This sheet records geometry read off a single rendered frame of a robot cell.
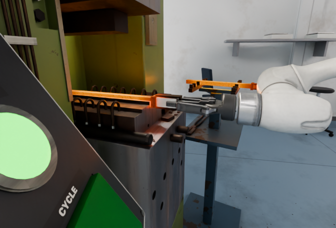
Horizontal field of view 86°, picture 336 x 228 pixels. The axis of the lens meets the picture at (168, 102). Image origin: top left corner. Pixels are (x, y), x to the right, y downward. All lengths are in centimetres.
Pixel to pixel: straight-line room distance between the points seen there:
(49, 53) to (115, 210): 37
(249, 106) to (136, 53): 55
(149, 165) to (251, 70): 327
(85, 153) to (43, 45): 32
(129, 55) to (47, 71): 47
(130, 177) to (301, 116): 45
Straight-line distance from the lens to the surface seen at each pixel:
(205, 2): 359
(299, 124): 53
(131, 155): 50
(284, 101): 52
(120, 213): 19
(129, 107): 55
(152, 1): 60
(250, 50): 359
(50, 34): 49
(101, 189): 18
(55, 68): 49
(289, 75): 64
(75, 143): 19
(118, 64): 91
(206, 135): 101
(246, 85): 103
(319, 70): 67
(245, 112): 50
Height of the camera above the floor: 114
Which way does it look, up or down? 15 degrees down
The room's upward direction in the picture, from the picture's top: straight up
